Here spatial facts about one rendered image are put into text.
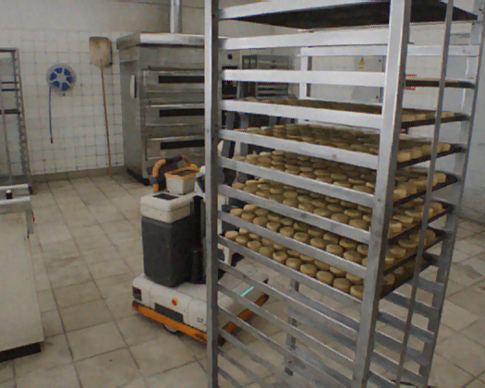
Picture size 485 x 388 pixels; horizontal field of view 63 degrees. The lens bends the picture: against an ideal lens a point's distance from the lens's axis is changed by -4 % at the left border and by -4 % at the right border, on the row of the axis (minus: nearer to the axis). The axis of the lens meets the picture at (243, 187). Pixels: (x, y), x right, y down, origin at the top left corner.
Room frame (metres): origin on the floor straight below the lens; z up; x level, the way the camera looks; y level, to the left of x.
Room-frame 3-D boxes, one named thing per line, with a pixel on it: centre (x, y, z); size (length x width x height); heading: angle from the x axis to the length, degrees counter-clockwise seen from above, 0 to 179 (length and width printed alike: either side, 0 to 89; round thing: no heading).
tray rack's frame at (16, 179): (5.04, 3.06, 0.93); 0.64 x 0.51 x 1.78; 34
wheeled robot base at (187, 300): (2.37, 0.26, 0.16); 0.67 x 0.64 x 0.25; 57
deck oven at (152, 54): (6.11, 0.92, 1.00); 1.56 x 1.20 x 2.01; 121
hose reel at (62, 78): (5.76, 2.56, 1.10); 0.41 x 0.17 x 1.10; 121
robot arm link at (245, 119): (1.94, -0.01, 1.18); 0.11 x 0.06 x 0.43; 147
